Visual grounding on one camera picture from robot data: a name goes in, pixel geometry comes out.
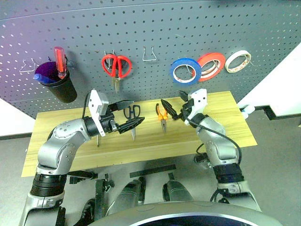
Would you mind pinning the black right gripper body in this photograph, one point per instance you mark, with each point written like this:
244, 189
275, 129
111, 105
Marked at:
186, 110

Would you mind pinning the black table crossbar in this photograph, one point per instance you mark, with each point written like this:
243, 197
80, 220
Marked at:
152, 171

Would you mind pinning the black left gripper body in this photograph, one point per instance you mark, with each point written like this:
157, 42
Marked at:
108, 122

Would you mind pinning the metal double peg hook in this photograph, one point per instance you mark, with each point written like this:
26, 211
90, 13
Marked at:
109, 61

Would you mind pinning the silver right robot leg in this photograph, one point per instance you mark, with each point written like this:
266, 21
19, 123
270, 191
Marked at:
176, 190

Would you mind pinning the silver left robot leg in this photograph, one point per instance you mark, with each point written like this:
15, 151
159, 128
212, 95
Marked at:
128, 195

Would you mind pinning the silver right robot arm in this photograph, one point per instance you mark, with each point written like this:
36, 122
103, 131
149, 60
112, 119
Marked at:
218, 146

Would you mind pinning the red tape roll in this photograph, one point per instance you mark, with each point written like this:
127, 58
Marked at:
207, 57

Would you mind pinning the black plastic cup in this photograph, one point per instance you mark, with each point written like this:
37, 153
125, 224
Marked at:
64, 90

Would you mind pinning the grey perforated pegboard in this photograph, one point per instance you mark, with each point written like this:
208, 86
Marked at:
150, 30

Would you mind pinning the white tape roll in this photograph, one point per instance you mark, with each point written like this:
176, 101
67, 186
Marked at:
235, 54

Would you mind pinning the blue marker pen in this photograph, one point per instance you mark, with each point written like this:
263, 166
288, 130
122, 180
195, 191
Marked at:
42, 78

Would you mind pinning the straight metal peg hook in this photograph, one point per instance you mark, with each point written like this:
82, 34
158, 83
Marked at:
188, 69

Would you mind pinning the white blue plastic object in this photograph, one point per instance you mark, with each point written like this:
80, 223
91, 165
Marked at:
248, 110

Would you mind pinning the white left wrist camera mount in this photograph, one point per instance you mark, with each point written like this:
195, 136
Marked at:
95, 103

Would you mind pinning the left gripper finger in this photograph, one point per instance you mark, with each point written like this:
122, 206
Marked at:
122, 104
130, 124

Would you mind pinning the grey robot torso rim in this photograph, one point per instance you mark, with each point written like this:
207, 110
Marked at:
188, 212

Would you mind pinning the silver robot leg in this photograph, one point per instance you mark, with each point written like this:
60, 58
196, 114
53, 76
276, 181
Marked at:
128, 195
176, 190

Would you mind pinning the metal table frame leg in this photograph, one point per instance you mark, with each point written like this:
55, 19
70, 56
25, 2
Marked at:
99, 200

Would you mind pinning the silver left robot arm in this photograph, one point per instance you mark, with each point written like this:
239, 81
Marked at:
58, 146

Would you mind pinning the blue tape roll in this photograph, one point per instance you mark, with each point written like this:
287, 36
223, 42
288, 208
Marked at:
174, 68

